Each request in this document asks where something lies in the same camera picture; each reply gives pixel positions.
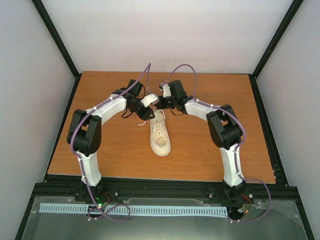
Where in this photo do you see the white sneaker shoe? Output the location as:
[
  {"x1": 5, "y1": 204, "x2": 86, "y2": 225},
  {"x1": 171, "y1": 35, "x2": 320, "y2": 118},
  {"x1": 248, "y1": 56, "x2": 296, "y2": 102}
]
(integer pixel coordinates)
[{"x1": 150, "y1": 109, "x2": 171, "y2": 157}]

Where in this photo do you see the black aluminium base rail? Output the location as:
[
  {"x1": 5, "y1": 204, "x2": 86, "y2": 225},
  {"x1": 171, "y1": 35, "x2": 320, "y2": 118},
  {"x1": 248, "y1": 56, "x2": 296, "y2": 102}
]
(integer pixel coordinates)
[{"x1": 31, "y1": 175, "x2": 301, "y2": 205}]

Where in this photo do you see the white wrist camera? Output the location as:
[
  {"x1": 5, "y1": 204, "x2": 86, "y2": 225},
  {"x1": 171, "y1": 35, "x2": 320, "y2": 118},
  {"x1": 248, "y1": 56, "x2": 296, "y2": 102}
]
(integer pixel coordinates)
[
  {"x1": 140, "y1": 93, "x2": 159, "y2": 108},
  {"x1": 159, "y1": 83, "x2": 172, "y2": 98}
]

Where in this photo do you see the right black frame post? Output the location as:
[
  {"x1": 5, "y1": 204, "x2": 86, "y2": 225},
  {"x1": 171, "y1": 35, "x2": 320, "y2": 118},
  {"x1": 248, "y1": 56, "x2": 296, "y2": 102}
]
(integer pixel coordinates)
[{"x1": 251, "y1": 0, "x2": 305, "y2": 79}]

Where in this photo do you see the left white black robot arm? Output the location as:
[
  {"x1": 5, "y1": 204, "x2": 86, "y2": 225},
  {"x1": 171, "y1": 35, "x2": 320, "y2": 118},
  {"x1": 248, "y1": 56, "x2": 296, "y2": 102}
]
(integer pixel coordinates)
[{"x1": 67, "y1": 80, "x2": 159, "y2": 202}]

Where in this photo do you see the left black frame post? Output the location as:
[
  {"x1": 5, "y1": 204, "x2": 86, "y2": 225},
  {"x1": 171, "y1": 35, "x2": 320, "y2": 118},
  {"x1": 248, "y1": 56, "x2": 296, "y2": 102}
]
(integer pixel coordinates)
[{"x1": 31, "y1": 0, "x2": 82, "y2": 79}]

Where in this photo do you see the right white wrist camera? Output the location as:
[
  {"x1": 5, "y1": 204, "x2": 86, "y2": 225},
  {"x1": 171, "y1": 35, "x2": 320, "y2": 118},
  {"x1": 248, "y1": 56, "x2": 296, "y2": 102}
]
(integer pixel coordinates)
[{"x1": 159, "y1": 83, "x2": 172, "y2": 98}]

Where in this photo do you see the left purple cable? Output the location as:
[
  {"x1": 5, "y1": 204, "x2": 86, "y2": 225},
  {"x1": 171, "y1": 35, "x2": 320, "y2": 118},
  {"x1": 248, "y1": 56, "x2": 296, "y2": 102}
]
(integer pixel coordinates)
[{"x1": 69, "y1": 62, "x2": 152, "y2": 223}]

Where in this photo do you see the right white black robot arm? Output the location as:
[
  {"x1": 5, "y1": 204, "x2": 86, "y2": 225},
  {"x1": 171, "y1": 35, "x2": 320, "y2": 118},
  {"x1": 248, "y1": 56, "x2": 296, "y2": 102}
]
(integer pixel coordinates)
[{"x1": 155, "y1": 80, "x2": 246, "y2": 202}]

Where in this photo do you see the white shoelace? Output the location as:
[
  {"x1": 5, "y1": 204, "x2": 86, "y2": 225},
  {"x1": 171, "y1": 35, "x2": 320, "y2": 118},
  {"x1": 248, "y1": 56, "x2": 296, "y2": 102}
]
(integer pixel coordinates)
[{"x1": 137, "y1": 108, "x2": 166, "y2": 127}]

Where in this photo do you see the light blue slotted cable duct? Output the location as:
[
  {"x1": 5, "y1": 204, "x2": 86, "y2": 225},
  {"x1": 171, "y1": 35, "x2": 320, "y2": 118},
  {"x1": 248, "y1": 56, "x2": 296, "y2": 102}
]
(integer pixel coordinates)
[{"x1": 38, "y1": 203, "x2": 228, "y2": 218}]

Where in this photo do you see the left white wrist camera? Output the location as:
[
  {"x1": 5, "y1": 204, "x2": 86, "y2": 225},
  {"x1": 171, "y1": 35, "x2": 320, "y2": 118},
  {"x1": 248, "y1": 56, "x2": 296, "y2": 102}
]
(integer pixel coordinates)
[{"x1": 140, "y1": 93, "x2": 159, "y2": 108}]

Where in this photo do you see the black frame post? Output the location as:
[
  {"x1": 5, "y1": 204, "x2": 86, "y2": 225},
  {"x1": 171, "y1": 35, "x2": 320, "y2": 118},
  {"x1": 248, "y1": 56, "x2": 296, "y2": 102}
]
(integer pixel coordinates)
[
  {"x1": 31, "y1": 0, "x2": 82, "y2": 79},
  {"x1": 251, "y1": 0, "x2": 305, "y2": 79}
]

